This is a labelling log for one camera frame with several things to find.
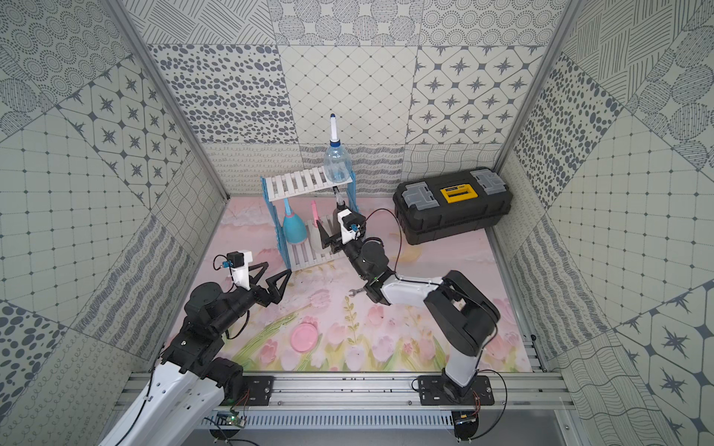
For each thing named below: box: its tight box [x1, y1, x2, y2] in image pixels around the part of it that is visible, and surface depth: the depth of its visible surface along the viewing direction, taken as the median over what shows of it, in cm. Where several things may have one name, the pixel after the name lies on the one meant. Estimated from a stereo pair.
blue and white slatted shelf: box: [260, 166, 360, 273], surface depth 90 cm
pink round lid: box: [290, 322, 319, 354], surface depth 85 cm
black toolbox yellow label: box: [393, 167, 513, 246], surface depth 100 cm
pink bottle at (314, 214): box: [310, 199, 322, 228], surface depth 90 cm
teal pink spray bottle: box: [282, 197, 308, 245], surface depth 99 cm
